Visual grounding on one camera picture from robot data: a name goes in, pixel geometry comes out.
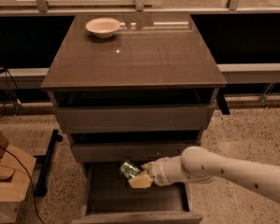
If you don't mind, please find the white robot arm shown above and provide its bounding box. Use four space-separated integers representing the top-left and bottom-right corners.
129 147 280 203

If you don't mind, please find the middle grey drawer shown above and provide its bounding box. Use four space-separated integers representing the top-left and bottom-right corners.
71 141 201 162

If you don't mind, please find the grey drawer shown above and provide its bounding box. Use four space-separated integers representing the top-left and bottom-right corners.
71 141 201 162
73 162 203 224
55 105 215 133

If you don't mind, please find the bottom grey drawer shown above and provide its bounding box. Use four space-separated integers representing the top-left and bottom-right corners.
73 162 203 224

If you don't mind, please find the black cable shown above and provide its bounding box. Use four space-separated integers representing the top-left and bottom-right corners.
0 135 46 224

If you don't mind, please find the grey drawer cabinet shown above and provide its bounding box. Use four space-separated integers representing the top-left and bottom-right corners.
40 13 228 224

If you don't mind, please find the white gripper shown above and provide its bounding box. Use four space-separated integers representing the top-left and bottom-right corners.
129 157 173 189

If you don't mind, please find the white bowl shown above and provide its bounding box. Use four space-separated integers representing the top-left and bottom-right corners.
86 18 120 39

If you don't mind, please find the cardboard box stack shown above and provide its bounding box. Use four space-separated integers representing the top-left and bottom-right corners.
0 132 35 224

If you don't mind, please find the black metal stand leg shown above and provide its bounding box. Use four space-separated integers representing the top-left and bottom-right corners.
34 129 63 197

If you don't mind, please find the top grey drawer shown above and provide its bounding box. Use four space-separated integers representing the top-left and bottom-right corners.
55 105 215 133

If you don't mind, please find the green soda can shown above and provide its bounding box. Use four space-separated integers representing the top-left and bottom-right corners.
119 161 143 179

